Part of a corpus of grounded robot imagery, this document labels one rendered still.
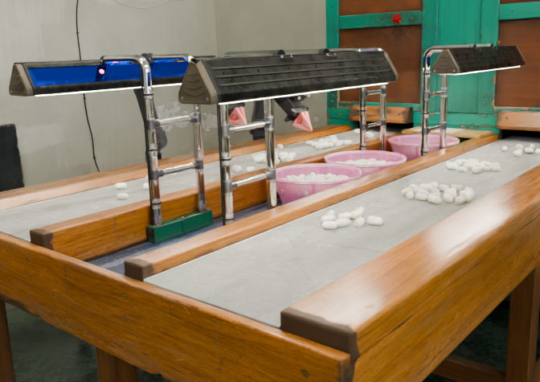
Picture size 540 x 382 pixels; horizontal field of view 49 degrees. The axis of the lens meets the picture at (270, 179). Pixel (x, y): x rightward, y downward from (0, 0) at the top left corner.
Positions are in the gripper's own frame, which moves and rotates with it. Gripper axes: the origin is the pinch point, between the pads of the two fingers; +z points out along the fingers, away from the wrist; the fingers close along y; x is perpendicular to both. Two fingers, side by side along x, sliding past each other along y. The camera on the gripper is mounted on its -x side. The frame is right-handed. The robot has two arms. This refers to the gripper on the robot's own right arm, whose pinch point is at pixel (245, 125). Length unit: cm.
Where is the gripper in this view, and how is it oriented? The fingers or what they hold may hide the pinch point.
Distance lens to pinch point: 216.4
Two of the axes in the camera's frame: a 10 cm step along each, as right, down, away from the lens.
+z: 6.1, 7.2, -3.4
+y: 6.3, -1.8, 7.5
